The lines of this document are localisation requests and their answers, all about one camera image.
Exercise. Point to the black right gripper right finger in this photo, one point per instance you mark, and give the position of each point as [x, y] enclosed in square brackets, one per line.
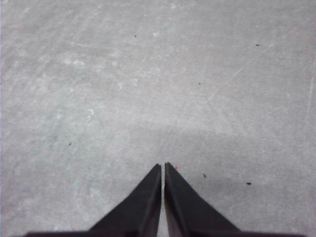
[187, 212]

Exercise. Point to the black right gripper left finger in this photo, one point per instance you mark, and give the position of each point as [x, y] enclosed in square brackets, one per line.
[138, 212]

